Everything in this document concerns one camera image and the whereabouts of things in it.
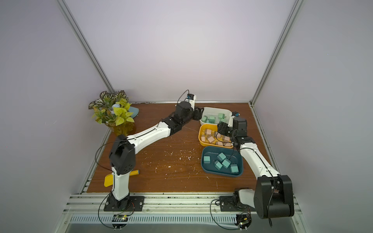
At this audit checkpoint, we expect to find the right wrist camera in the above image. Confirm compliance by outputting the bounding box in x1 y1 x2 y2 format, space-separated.
228 111 240 127

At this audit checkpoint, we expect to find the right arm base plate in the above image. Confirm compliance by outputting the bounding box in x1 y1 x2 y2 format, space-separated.
215 196 256 212

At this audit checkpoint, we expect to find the dark teal storage box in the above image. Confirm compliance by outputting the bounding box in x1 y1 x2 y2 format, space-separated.
201 146 244 178

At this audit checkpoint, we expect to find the artificial plant in amber vase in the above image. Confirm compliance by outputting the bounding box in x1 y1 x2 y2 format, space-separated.
88 90 135 136

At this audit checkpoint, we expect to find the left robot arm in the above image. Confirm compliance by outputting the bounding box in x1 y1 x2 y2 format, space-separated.
109 100 204 202

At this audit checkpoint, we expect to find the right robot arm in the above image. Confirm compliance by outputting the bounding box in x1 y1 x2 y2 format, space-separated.
217 117 295 219

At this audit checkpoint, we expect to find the light blue oval object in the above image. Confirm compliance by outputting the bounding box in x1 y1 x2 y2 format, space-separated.
128 106 139 118

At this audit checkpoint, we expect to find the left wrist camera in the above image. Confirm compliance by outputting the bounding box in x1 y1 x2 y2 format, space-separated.
186 93 196 110

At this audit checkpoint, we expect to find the teal plug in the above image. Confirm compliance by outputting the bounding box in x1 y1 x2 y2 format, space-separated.
230 164 240 174
217 153 226 162
214 161 223 170
203 156 211 164
222 159 231 169

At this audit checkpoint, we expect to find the teal plug bottom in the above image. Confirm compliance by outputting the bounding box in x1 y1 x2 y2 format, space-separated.
214 161 223 170

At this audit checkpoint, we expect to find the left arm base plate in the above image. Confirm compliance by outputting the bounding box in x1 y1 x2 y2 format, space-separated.
104 194 145 212

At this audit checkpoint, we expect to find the white storage box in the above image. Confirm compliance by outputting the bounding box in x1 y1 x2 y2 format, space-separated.
200 107 232 125

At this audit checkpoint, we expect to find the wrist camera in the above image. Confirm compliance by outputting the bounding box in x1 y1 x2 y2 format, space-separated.
186 93 196 110
228 111 240 127

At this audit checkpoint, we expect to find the yellow toy shovel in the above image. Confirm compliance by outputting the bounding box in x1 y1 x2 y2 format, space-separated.
104 170 140 187

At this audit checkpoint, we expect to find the yellow storage box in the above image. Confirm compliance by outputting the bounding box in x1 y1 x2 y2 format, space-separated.
199 124 233 149

